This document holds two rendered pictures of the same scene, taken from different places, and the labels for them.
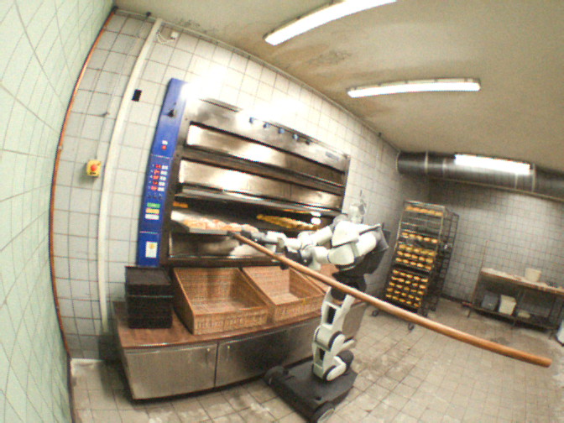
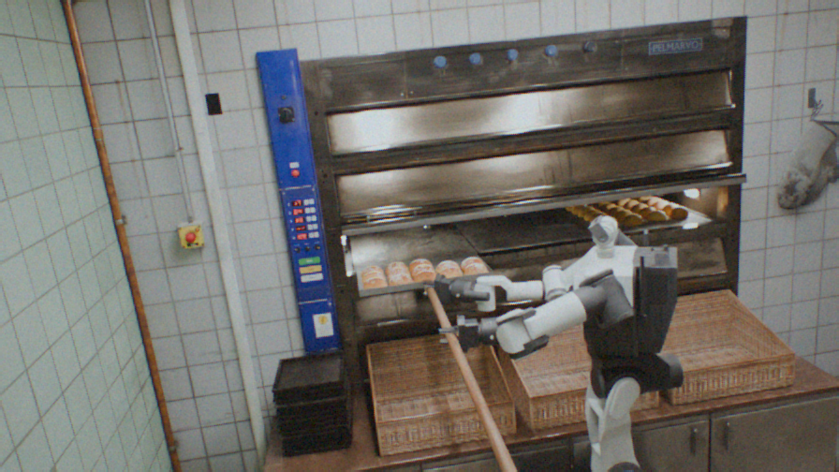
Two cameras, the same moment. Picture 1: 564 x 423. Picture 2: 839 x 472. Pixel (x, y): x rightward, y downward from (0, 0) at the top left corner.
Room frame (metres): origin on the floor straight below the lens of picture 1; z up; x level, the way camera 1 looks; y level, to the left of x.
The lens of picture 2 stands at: (-0.38, -1.04, 2.02)
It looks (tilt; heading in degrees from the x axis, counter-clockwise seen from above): 15 degrees down; 34
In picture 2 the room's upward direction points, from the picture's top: 6 degrees counter-clockwise
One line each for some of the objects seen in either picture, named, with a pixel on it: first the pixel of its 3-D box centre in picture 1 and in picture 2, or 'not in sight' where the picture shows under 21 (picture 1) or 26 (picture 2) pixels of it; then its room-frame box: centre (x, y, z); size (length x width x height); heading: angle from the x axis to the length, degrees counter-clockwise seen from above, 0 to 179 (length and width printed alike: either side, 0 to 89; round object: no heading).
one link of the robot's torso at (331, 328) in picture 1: (335, 316); (615, 431); (1.48, -0.47, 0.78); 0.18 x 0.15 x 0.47; 40
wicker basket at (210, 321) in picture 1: (217, 296); (436, 386); (1.61, 0.33, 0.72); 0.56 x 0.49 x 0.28; 131
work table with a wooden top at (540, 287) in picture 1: (518, 302); not in sight; (2.72, -4.72, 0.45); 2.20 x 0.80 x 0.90; 41
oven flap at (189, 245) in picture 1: (268, 248); (544, 280); (2.20, 0.06, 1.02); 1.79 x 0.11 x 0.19; 131
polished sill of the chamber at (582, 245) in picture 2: (268, 231); (541, 250); (2.21, 0.08, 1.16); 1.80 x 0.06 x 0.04; 131
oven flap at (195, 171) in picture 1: (279, 189); (538, 169); (2.20, 0.06, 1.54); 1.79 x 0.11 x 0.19; 131
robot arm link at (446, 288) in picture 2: (249, 237); (451, 290); (1.55, 0.17, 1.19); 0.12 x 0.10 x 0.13; 96
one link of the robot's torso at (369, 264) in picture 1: (358, 246); (626, 296); (1.50, -0.51, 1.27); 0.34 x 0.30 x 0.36; 12
